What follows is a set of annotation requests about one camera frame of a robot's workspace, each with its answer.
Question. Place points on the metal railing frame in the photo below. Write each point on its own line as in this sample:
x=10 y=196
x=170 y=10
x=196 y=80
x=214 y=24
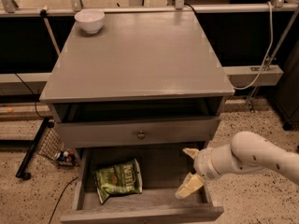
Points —
x=149 y=3

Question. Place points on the grey wooden drawer cabinet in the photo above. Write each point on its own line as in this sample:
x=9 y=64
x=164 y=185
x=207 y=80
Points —
x=139 y=66

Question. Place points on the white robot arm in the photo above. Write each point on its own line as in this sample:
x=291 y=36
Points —
x=248 y=153

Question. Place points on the black metal bar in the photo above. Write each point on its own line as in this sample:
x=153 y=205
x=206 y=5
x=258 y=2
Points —
x=22 y=173

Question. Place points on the white ceramic bowl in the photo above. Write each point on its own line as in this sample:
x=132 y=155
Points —
x=90 y=20

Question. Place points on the small colourful can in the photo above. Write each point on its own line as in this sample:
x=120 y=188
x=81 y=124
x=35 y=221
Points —
x=65 y=157

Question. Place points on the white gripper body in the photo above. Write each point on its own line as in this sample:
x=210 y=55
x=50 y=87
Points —
x=203 y=162

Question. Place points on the open grey middle drawer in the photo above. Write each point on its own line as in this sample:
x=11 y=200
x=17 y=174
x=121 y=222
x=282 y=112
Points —
x=163 y=168

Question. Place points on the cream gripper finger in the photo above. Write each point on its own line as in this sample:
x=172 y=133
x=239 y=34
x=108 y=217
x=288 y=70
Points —
x=191 y=184
x=191 y=152

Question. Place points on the wire mesh basket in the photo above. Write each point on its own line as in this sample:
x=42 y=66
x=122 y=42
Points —
x=50 y=144

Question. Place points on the brass drawer knob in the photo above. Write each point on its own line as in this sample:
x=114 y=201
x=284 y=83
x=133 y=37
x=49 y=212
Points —
x=141 y=135

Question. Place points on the closed grey top drawer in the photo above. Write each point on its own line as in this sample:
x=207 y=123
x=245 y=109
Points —
x=124 y=133

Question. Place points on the green jalapeno chip bag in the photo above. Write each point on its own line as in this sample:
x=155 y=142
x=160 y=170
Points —
x=118 y=179

